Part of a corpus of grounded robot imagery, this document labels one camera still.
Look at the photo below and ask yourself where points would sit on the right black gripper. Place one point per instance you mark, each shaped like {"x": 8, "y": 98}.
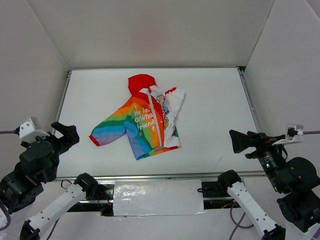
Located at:
{"x": 255, "y": 144}

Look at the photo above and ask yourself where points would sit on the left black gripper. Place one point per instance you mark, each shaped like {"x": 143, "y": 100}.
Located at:
{"x": 60, "y": 141}

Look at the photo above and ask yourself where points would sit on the rainbow hooded kids jacket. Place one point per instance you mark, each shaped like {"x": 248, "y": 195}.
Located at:
{"x": 148, "y": 118}

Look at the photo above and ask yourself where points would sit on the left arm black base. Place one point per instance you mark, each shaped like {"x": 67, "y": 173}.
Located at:
{"x": 103, "y": 201}

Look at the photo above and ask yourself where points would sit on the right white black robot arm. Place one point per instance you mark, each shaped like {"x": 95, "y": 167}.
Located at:
{"x": 292, "y": 180}

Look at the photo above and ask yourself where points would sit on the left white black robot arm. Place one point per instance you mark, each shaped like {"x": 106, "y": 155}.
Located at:
{"x": 38, "y": 165}

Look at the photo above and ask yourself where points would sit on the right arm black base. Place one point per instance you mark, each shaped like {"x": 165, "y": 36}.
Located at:
{"x": 211, "y": 189}

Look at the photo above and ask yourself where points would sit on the white foil covered panel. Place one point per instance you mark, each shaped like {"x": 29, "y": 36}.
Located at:
{"x": 158, "y": 198}

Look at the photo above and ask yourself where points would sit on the aluminium left side rail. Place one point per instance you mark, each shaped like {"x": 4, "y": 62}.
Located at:
{"x": 63, "y": 95}

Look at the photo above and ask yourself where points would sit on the aluminium rail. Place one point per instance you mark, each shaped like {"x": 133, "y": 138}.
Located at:
{"x": 63, "y": 95}
{"x": 253, "y": 110}
{"x": 155, "y": 177}

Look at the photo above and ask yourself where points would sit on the aluminium front rail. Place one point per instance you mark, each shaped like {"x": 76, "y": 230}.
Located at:
{"x": 155, "y": 177}

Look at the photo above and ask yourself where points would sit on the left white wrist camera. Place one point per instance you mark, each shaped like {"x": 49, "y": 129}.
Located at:
{"x": 30, "y": 130}

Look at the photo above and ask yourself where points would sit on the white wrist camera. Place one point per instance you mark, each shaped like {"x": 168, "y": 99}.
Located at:
{"x": 293, "y": 135}
{"x": 30, "y": 130}

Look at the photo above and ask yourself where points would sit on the aluminium right side rail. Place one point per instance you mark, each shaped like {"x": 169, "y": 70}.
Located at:
{"x": 253, "y": 110}

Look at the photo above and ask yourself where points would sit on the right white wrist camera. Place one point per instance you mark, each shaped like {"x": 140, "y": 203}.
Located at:
{"x": 293, "y": 135}

